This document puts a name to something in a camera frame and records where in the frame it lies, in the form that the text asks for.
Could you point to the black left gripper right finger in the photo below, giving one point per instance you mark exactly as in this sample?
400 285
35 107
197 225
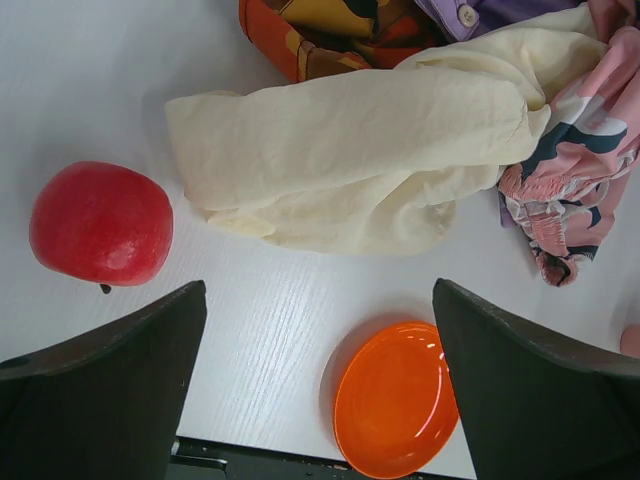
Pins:
534 403

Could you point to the orange plastic plate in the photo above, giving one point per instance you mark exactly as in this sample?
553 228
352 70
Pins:
395 407

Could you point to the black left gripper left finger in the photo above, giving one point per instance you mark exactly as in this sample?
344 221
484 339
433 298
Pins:
105 404

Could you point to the orange camouflage cloth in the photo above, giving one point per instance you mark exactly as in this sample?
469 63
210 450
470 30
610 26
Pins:
309 39

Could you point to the purple buttoned shirt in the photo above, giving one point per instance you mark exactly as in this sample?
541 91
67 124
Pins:
462 20

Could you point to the pink navy patterned cloth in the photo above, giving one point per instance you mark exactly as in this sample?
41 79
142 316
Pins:
564 195

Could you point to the red apple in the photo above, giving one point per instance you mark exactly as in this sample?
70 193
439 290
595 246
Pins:
102 223

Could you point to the cream cloth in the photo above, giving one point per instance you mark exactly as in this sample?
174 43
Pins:
374 161

